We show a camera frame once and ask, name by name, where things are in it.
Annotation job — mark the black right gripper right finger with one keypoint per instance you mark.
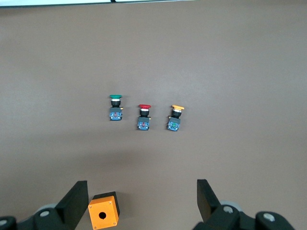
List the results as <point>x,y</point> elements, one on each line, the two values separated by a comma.
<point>208,206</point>

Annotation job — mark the orange button box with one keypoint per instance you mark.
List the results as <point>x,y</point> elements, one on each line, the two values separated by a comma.
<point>103,213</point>

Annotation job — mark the red push button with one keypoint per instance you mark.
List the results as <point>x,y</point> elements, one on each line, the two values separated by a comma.
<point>144,118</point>

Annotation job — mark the yellow push button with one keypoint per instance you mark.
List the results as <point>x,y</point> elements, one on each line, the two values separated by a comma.
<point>175,119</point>

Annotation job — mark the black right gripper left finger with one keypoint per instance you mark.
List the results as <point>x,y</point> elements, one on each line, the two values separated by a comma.
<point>72,206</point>

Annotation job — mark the green push button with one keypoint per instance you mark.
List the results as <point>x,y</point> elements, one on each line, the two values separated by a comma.
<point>115,109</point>

